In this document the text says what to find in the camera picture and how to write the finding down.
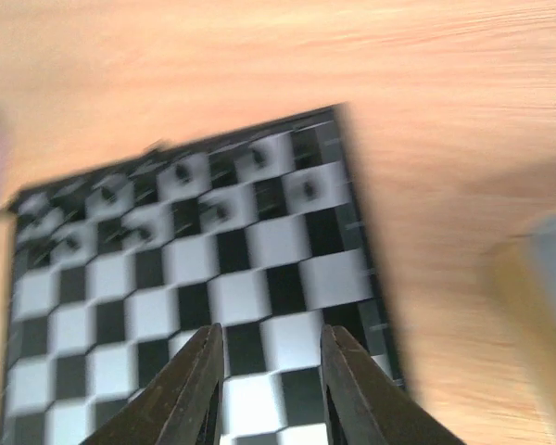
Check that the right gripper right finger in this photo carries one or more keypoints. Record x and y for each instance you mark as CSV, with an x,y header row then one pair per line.
x,y
362,405

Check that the black chess piece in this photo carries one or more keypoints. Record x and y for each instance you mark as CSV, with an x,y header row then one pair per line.
x,y
258,158
220,212
107,195
184,173
310,189
142,233
73,242

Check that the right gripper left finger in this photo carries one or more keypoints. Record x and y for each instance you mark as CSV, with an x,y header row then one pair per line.
x,y
182,403

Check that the black and silver chessboard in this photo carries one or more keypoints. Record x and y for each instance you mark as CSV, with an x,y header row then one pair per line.
x,y
87,332

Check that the gold square tin tray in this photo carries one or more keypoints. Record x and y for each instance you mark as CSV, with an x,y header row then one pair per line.
x,y
522,270

